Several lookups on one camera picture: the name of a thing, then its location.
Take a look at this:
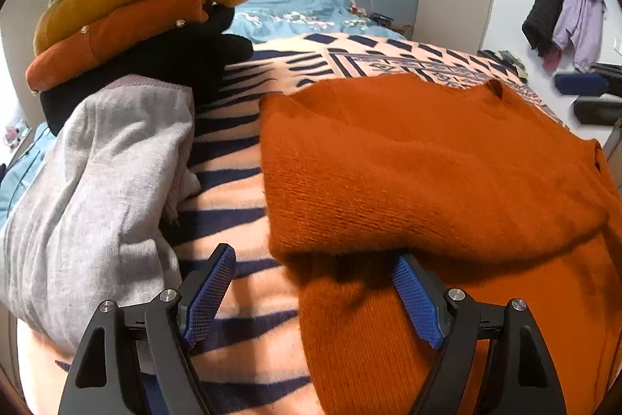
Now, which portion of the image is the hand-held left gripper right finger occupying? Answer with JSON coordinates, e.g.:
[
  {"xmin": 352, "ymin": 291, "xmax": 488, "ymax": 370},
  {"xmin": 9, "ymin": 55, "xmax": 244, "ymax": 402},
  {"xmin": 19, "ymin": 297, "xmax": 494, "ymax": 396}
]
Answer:
[{"xmin": 391, "ymin": 252, "xmax": 567, "ymax": 415}]

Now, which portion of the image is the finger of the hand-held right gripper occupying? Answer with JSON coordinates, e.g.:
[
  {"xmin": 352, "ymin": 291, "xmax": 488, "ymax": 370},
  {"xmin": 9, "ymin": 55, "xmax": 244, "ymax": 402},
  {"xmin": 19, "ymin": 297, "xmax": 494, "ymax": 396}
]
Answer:
[
  {"xmin": 554, "ymin": 62, "xmax": 622, "ymax": 97},
  {"xmin": 572, "ymin": 95, "xmax": 622, "ymax": 126}
]

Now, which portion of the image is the light blue cloth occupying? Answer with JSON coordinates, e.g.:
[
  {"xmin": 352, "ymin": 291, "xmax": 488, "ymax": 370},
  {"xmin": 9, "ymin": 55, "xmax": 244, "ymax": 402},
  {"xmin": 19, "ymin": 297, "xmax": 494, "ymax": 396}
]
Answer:
[{"xmin": 0, "ymin": 123, "xmax": 54, "ymax": 221}]

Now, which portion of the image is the orange folded garment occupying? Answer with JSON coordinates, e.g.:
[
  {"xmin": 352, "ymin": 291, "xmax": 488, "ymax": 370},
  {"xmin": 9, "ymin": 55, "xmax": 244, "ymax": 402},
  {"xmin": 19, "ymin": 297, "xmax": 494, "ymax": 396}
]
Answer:
[{"xmin": 25, "ymin": 0, "xmax": 210, "ymax": 91}]

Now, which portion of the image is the pile of dark clothes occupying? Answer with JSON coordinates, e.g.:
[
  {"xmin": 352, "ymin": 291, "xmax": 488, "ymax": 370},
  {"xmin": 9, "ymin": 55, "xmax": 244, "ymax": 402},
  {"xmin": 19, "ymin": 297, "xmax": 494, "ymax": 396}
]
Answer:
[{"xmin": 477, "ymin": 49, "xmax": 529, "ymax": 80}]

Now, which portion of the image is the blue floral duvet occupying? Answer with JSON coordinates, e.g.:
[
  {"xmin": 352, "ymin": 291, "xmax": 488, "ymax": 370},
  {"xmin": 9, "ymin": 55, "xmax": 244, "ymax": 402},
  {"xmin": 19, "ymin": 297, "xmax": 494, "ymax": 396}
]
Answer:
[{"xmin": 226, "ymin": 0, "xmax": 406, "ymax": 44}]

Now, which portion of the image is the black folded garment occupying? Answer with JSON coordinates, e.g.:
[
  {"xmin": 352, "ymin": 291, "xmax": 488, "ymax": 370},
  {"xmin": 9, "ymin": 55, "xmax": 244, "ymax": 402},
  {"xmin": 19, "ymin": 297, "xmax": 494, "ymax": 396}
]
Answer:
[{"xmin": 39, "ymin": 4, "xmax": 253, "ymax": 136}]

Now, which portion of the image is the black jacket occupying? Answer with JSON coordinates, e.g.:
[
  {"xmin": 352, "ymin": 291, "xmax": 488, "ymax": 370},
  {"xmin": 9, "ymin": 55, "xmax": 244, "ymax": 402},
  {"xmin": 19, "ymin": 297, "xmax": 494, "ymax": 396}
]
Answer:
[{"xmin": 522, "ymin": 0, "xmax": 568, "ymax": 51}]

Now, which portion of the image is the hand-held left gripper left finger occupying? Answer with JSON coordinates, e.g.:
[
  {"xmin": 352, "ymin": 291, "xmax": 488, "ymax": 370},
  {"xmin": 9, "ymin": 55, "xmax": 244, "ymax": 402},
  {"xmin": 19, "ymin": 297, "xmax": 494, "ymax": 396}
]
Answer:
[{"xmin": 58, "ymin": 243, "xmax": 237, "ymax": 415}]

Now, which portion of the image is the lilac jacket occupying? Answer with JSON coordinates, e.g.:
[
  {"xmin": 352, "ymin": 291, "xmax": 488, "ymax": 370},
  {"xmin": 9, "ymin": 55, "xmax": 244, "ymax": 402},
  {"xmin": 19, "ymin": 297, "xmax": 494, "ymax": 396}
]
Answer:
[{"xmin": 553, "ymin": 0, "xmax": 607, "ymax": 73}]

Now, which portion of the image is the grey garment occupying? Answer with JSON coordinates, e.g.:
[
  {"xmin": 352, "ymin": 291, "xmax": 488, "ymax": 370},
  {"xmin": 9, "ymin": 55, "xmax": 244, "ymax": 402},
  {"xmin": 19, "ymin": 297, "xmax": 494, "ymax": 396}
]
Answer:
[{"xmin": 0, "ymin": 75, "xmax": 202, "ymax": 345}]

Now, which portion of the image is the orange navy patterned blanket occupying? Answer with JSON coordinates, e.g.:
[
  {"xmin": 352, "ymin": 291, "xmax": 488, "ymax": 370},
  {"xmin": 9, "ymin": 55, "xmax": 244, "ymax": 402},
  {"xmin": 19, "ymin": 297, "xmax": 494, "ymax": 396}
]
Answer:
[{"xmin": 14, "ymin": 32, "xmax": 569, "ymax": 415}]

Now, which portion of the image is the rust orange knit sweater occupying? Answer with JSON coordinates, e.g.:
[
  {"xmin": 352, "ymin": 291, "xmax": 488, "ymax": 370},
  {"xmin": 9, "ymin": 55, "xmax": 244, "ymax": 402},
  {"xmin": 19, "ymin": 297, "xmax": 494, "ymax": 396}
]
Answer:
[{"xmin": 259, "ymin": 72, "xmax": 622, "ymax": 415}]

